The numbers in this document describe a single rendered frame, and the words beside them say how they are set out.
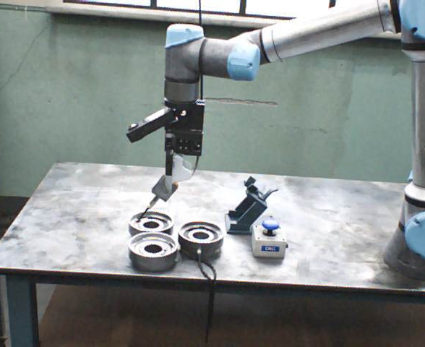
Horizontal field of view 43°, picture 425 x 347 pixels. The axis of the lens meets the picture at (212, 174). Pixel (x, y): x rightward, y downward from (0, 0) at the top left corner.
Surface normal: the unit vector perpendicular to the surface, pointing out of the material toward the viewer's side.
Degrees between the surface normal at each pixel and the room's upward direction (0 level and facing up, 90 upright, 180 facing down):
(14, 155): 90
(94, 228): 0
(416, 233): 97
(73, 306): 0
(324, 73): 90
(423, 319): 0
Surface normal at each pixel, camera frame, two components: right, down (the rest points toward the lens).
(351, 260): 0.07, -0.92
